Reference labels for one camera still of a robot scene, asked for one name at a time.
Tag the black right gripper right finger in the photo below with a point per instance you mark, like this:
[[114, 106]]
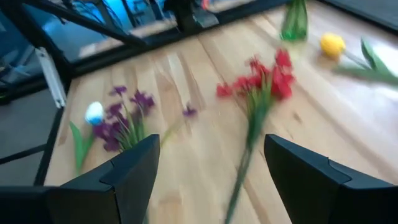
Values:
[[311, 186]]

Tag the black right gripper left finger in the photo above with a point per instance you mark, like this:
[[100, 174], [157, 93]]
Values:
[[130, 180]]

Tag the red artificial flower bunch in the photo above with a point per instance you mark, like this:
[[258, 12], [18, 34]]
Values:
[[280, 84]]

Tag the yellow artificial tulip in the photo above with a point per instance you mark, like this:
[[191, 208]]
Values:
[[332, 45]]

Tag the green glass vase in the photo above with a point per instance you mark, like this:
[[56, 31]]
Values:
[[293, 25]]

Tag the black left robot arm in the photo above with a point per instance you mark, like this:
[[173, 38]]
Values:
[[186, 15]]

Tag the purple artificial flower bunch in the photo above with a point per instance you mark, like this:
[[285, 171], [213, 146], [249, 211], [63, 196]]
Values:
[[115, 127]]

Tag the white artificial tulip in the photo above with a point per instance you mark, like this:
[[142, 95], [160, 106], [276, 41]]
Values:
[[94, 113]]

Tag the white mounting bracket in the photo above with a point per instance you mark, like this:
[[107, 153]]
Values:
[[51, 77]]

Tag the black diagonal frame strut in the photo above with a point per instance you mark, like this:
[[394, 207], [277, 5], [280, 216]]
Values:
[[93, 26]]

